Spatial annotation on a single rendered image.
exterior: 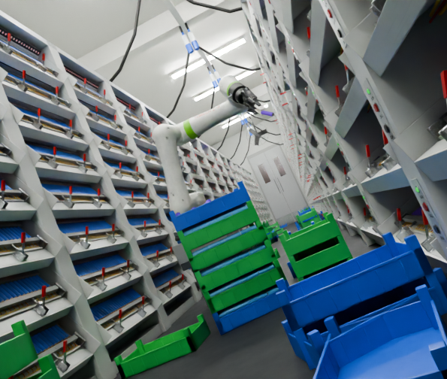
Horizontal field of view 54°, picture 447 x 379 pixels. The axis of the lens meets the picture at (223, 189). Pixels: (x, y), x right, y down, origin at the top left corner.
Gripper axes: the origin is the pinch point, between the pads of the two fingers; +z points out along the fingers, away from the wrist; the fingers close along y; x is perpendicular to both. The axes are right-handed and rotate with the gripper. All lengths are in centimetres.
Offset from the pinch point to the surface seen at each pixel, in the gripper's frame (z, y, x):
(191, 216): 43, -5, -54
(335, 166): 20.5, -34.0, 24.6
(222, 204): 45, -5, -42
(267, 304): 73, -33, -43
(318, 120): 4.4, -16.3, 27.7
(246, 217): 51, -10, -36
